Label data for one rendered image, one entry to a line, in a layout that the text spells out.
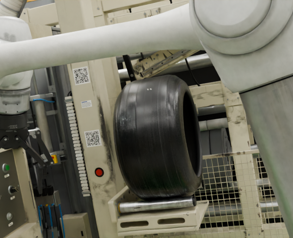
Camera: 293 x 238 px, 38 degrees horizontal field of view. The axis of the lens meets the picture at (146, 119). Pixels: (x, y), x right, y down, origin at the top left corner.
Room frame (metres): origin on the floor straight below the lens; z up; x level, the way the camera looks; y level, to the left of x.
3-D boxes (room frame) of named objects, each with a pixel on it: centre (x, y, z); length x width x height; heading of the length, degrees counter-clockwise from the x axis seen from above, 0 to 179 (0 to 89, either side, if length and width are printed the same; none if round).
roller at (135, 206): (1.84, 0.02, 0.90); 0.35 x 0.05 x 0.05; 74
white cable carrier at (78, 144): (2.02, 0.33, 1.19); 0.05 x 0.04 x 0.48; 164
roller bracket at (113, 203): (2.03, 0.16, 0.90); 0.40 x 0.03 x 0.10; 164
